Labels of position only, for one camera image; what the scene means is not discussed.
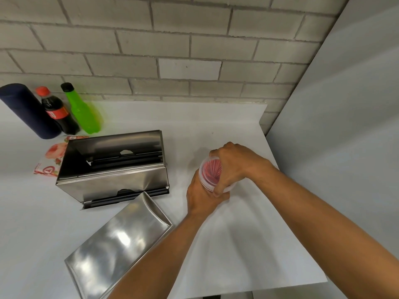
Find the green bottle black cap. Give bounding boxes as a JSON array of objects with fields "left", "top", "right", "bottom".
[{"left": 61, "top": 82, "right": 102, "bottom": 135}]

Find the person's left forearm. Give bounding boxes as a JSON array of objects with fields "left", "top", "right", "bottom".
[{"left": 107, "top": 213, "right": 206, "bottom": 299}]

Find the clear cup with red straws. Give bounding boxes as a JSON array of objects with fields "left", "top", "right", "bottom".
[{"left": 198, "top": 156, "right": 234, "bottom": 194}]

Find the white countertop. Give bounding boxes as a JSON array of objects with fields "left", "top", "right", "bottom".
[{"left": 0, "top": 101, "right": 328, "bottom": 299}]

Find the person's left hand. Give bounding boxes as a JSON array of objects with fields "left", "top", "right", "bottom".
[{"left": 186, "top": 169, "right": 231, "bottom": 218}]

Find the person's right hand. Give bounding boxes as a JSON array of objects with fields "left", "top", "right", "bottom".
[{"left": 209, "top": 142, "right": 278, "bottom": 197}]

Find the steel dispenser lid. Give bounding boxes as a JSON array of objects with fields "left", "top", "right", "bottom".
[{"left": 64, "top": 191, "right": 173, "bottom": 299}]

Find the cola bottle red cap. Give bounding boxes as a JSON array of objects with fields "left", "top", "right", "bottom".
[{"left": 35, "top": 86, "right": 80, "bottom": 135}]

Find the dark blue cylindrical bottle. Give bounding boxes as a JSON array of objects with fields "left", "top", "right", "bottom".
[{"left": 0, "top": 83, "right": 62, "bottom": 140}]

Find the person's right forearm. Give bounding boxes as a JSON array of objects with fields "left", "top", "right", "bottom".
[{"left": 249, "top": 167, "right": 399, "bottom": 299}]

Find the floral napkin packet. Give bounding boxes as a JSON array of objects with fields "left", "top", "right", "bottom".
[{"left": 33, "top": 135, "right": 89, "bottom": 177}]

